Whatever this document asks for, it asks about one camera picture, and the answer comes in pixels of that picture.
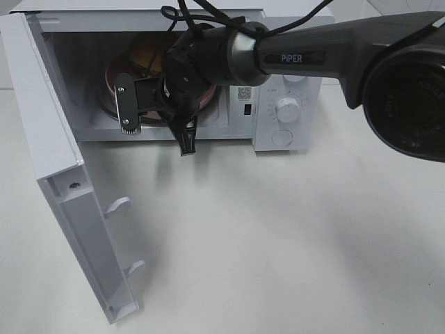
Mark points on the upper white round knob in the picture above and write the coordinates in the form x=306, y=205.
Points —
x=293, y=79

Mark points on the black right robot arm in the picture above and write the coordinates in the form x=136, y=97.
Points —
x=391, y=66

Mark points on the white microwave door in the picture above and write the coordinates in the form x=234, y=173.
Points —
x=59, y=167

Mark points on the white microwave oven body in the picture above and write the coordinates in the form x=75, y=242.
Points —
x=64, y=56

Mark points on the white round knob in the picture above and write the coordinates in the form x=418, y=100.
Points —
x=293, y=79
x=288, y=110

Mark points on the burger with lettuce and cheese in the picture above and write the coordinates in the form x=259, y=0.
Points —
x=147, y=52

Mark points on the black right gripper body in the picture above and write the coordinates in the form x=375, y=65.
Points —
x=195, y=63

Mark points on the glass microwave turntable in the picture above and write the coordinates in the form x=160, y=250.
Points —
x=208, y=108

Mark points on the white round door button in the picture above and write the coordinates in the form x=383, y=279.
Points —
x=282, y=138

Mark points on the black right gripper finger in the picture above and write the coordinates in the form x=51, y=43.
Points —
x=185, y=135

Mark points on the lower white round knob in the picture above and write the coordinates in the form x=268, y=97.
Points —
x=288, y=110

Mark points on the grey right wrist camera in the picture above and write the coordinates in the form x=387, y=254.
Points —
x=127, y=104

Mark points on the pink round plate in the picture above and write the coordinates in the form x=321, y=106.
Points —
x=114, y=83

